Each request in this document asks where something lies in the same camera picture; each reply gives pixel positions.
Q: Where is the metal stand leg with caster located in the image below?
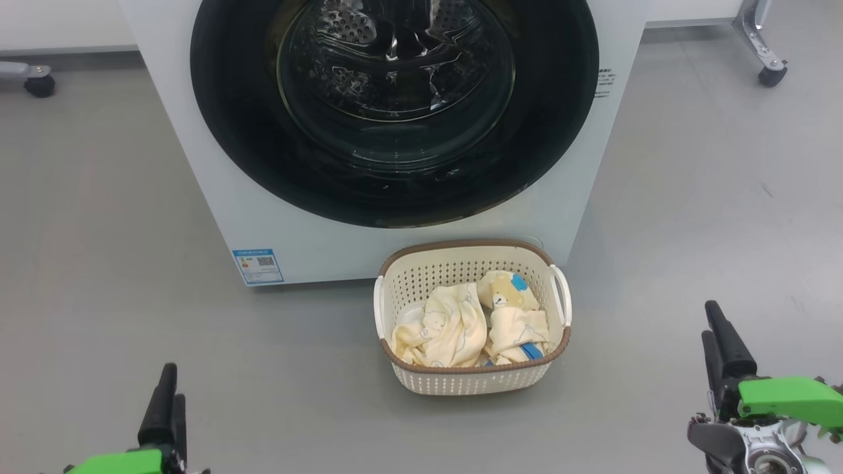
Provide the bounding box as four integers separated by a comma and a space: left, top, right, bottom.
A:
732, 0, 788, 88
0, 61, 57, 98

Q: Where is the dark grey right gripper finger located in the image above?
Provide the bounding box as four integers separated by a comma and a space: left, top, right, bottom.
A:
705, 301, 758, 381
701, 331, 725, 399

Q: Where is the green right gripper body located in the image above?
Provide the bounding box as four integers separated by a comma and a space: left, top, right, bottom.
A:
718, 377, 843, 429

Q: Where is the white front-load washing machine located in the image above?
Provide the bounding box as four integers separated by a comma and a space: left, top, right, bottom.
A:
119, 0, 649, 287

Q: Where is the pale yellow bear-print garment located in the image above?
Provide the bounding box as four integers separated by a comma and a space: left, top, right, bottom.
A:
392, 282, 489, 368

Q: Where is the yellow garment with blue trim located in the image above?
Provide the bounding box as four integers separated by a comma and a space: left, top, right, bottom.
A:
477, 270, 551, 366

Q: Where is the white partition panel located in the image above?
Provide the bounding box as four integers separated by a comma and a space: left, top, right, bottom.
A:
644, 0, 745, 28

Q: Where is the blue energy label sticker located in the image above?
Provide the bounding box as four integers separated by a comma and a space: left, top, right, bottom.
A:
232, 248, 285, 286

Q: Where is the stainless steel washing machine drum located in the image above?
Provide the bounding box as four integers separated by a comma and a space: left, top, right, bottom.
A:
277, 0, 516, 124

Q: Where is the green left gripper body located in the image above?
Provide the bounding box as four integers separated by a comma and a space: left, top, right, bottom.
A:
64, 444, 211, 474

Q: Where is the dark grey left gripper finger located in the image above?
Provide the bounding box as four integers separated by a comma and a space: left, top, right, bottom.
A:
138, 363, 177, 446
173, 394, 188, 455

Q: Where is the round black glass washer door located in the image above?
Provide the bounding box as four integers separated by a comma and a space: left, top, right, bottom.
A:
190, 0, 600, 229

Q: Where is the cream perforated laundry basket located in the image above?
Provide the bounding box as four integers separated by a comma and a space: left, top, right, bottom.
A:
373, 238, 572, 396

